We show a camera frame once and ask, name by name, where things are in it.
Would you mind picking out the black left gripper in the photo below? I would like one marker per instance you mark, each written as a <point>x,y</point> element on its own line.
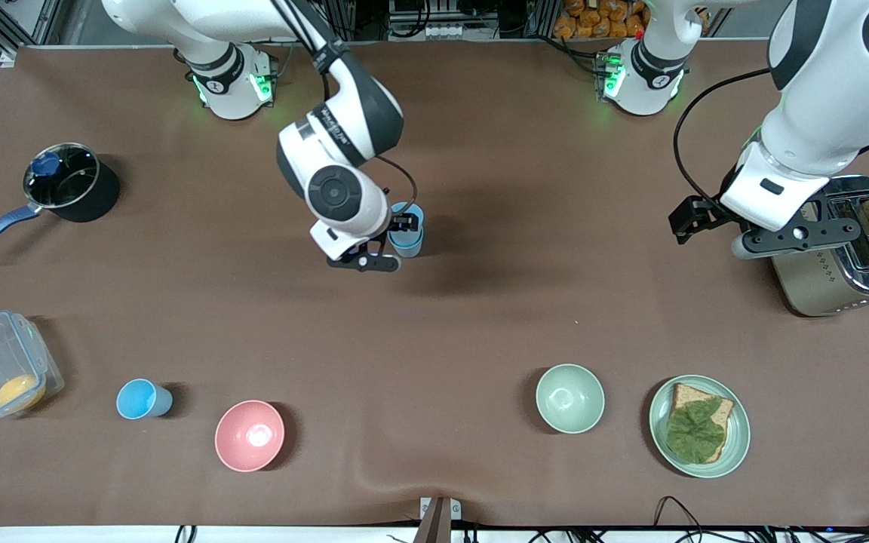
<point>700,212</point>

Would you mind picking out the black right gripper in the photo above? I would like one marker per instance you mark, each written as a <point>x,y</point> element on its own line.
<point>403,224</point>

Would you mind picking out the blue plastic cup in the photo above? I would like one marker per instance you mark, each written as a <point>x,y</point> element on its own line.
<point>412,207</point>
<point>144,399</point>

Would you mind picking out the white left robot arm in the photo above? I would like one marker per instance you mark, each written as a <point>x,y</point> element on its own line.
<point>819,113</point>

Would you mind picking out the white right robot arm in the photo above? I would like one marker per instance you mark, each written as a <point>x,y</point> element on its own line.
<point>336,192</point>

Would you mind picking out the beige chrome toaster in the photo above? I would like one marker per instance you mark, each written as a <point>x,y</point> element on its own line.
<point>812,286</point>

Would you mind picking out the brown bread slice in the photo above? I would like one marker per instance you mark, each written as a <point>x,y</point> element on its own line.
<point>687,396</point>

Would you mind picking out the pale green bowl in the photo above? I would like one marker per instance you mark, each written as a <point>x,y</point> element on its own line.
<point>569,398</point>

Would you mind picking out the green lettuce leaf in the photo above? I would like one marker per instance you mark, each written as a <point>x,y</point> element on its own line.
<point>695,434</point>

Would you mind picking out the bag of orange buns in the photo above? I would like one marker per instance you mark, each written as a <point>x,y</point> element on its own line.
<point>600,19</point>

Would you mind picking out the pale green plate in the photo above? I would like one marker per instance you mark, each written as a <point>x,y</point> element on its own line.
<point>736,445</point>

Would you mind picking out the pink bowl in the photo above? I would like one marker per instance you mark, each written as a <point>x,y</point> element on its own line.
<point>250,436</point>

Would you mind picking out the glass lid with blue knob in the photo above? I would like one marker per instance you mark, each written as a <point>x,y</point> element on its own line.
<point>65,181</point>

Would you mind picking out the orange round food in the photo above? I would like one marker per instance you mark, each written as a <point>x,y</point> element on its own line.
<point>19,392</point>

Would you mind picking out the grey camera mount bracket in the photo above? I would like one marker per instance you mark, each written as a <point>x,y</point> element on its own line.
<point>438,520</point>

